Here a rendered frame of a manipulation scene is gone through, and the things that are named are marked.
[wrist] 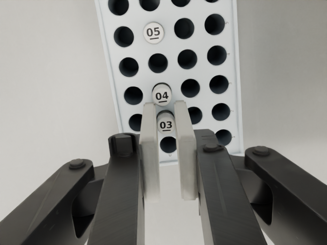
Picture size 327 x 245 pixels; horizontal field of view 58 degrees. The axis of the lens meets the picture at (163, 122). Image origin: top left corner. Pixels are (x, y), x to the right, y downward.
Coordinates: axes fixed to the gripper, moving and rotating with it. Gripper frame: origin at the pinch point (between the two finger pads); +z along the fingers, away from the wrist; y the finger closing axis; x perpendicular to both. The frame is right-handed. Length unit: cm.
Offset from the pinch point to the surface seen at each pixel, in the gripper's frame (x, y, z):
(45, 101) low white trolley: 1.0, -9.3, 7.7
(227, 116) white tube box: -0.2, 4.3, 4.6
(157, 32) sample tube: 5.7, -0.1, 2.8
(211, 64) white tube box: 3.5, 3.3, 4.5
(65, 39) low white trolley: 5.6, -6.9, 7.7
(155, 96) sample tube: 2.0, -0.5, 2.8
